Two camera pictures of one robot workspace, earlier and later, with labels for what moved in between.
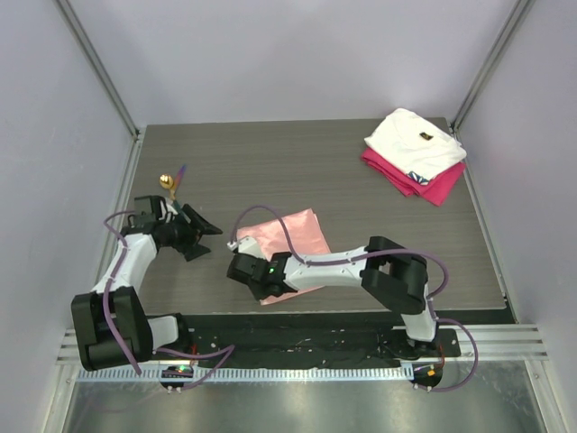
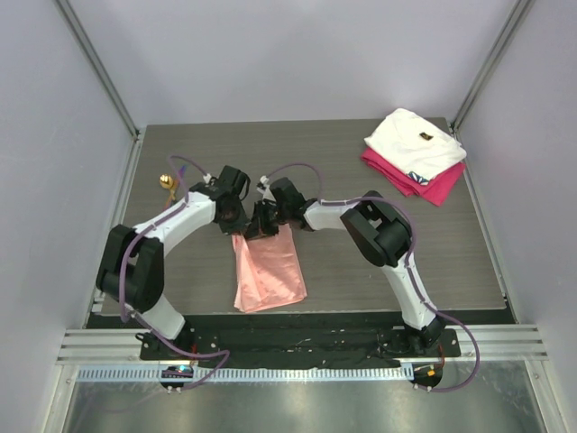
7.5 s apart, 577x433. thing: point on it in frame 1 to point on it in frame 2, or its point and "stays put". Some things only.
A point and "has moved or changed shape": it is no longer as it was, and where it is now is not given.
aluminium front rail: (497, 343) stays put
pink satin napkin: (306, 236) has moved or changed shape
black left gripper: (192, 234) to (238, 225)
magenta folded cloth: (433, 193) stays put
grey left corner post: (88, 49) stays put
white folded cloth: (419, 144) stays put
